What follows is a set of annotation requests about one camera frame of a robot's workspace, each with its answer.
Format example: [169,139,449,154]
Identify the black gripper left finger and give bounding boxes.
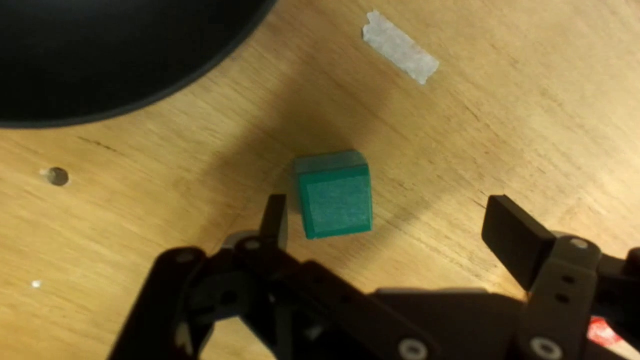
[109,192,428,360]

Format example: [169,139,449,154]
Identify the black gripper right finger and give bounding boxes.
[481,194,640,360]

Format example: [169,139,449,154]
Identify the green block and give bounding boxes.
[293,147,377,242]

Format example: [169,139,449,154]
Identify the black bowl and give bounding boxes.
[0,0,280,130]

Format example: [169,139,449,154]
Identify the white tape strip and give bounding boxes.
[359,8,442,87]

